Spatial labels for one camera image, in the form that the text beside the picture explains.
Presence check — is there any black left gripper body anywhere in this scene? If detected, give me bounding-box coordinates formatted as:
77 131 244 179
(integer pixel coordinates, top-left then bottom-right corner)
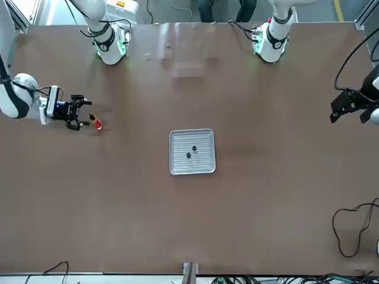
346 63 379 113

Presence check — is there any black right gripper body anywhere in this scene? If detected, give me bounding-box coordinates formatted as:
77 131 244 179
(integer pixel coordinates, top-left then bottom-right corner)
54 101 80 122

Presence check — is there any oil bottle with red label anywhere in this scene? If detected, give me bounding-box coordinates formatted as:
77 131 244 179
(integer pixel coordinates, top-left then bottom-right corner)
88 113 104 131

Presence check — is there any silver ribbed metal tray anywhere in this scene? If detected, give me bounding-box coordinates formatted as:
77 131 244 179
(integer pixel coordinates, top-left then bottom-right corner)
169 128 216 176

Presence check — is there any white control cabinet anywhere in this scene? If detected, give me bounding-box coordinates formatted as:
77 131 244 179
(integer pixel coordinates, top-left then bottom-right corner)
105 0 140 14

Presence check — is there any person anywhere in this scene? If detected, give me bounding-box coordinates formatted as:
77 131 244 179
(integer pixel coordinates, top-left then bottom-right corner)
198 0 258 23

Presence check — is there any black robot harness cable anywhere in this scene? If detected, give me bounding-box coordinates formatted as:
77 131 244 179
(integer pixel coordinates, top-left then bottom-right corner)
333 27 379 93

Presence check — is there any black robot foot cable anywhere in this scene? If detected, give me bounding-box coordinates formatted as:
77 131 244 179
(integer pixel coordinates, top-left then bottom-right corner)
79 18 133 39
227 20 258 41

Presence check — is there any aluminium frame post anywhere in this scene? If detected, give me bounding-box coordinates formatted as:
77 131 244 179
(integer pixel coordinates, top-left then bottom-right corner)
5 0 42 33
182 262 200 284

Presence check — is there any thin black lamp cable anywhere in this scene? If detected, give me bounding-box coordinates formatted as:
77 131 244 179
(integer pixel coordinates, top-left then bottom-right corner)
331 198 379 258

